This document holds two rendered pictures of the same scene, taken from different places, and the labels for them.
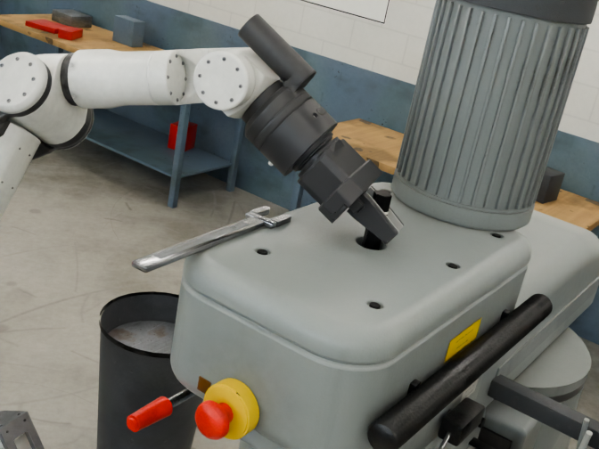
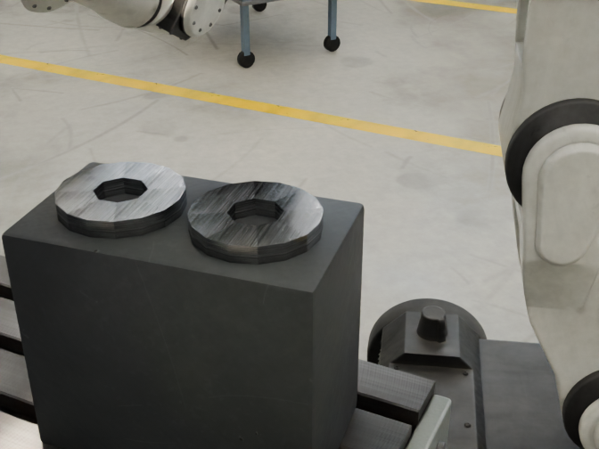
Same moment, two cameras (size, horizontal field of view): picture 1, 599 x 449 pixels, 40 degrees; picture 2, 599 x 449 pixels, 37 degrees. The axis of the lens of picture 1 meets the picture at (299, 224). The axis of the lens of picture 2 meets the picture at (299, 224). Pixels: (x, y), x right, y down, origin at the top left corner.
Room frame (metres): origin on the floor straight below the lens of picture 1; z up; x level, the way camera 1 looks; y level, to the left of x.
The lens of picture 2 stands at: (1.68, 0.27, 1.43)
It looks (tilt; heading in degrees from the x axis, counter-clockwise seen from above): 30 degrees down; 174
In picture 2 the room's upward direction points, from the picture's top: straight up
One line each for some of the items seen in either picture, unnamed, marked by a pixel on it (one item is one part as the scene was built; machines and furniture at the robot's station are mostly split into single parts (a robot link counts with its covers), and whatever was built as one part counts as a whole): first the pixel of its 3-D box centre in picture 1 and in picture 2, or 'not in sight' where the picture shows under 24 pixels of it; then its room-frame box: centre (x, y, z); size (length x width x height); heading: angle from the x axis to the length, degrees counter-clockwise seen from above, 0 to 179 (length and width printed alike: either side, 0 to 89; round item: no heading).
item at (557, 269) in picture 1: (485, 296); not in sight; (1.34, -0.35, 1.66); 0.80 x 0.23 x 0.20; 149
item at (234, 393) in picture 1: (231, 408); not in sight; (0.71, 0.03, 1.76); 0.06 x 0.02 x 0.06; 59
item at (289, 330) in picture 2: not in sight; (195, 320); (1.13, 0.25, 1.04); 0.22 x 0.12 x 0.20; 66
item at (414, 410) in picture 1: (472, 358); not in sight; (0.86, -0.23, 1.79); 0.45 x 0.04 x 0.04; 149
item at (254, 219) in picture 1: (215, 237); not in sight; (0.83, 0.09, 1.89); 0.24 x 0.04 x 0.01; 151
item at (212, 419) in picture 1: (216, 418); not in sight; (0.69, 0.04, 1.76); 0.04 x 0.03 x 0.04; 59
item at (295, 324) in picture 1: (363, 298); not in sight; (0.92, -0.10, 1.81); 0.47 x 0.26 x 0.16; 149
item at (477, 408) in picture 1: (449, 430); not in sight; (0.90, -0.24, 1.66); 0.12 x 0.04 x 0.04; 149
